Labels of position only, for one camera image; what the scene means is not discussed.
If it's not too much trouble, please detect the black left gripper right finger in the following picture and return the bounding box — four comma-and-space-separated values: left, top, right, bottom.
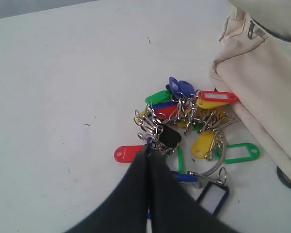
147, 152, 235, 233

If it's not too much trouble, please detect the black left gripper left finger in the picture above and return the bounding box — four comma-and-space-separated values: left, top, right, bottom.
67, 148, 150, 233

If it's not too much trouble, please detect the colourful key tag bunch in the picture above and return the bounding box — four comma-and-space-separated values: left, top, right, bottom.
114, 77, 260, 216

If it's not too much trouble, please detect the beige fabric duffel bag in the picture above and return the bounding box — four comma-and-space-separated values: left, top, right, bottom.
210, 0, 291, 189

